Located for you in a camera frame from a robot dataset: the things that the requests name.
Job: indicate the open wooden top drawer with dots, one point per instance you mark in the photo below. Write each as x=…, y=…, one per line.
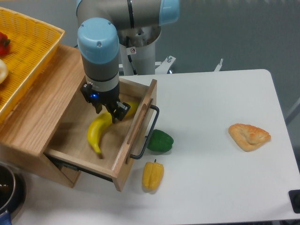
x=121, y=141

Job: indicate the black corner object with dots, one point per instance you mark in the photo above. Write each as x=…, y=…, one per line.
x=294, y=196

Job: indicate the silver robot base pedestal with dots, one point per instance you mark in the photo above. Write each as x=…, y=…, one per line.
x=138, y=50

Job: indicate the dark metal pot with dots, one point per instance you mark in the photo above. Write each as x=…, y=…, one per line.
x=12, y=194

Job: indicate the yellow bell pepper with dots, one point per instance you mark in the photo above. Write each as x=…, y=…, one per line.
x=152, y=175

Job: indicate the green bell pepper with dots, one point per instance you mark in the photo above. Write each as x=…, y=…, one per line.
x=160, y=141

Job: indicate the black metal drawer handle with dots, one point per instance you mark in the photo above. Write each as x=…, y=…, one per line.
x=150, y=133

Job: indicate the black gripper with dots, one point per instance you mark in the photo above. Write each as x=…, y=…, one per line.
x=110, y=99

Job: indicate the toasted bread piece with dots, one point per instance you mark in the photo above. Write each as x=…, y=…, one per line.
x=248, y=137

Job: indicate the yellow plastic basket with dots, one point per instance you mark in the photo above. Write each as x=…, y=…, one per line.
x=32, y=44

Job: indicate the red bell pepper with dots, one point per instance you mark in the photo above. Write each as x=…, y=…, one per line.
x=4, y=44

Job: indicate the yellow banana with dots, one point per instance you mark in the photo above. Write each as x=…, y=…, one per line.
x=96, y=129

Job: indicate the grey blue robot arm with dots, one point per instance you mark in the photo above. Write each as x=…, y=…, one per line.
x=111, y=32

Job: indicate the wooden drawer cabinet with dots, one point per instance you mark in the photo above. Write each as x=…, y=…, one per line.
x=46, y=133

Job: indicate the white round food item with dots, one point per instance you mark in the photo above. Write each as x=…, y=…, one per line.
x=3, y=71

